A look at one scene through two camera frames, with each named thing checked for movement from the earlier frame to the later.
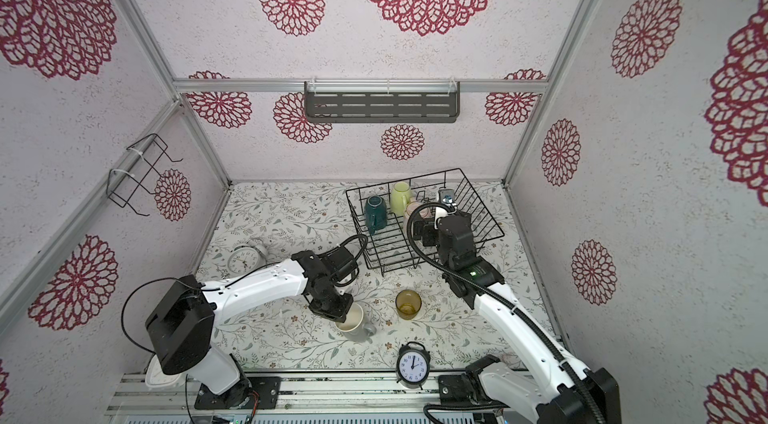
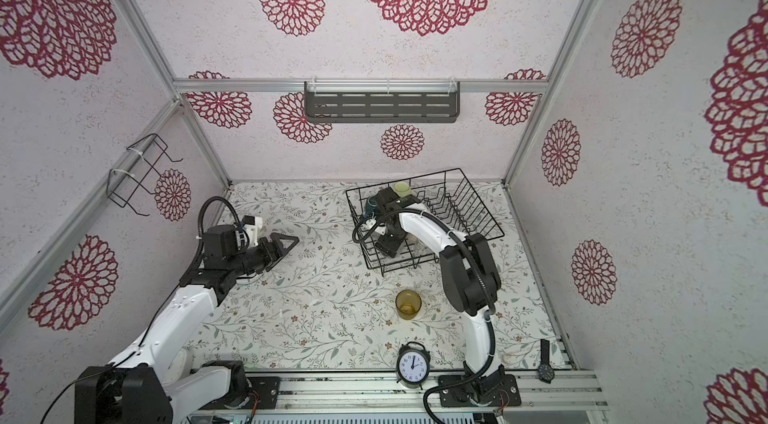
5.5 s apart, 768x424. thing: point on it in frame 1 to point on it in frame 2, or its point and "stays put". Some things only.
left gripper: x=339 y=314 to x=277 y=252
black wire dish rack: x=381 y=214 stays put
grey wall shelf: x=382 y=101 stays put
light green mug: x=400 y=197 stays put
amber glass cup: x=408 y=303 stays put
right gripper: x=430 y=233 to x=387 y=246
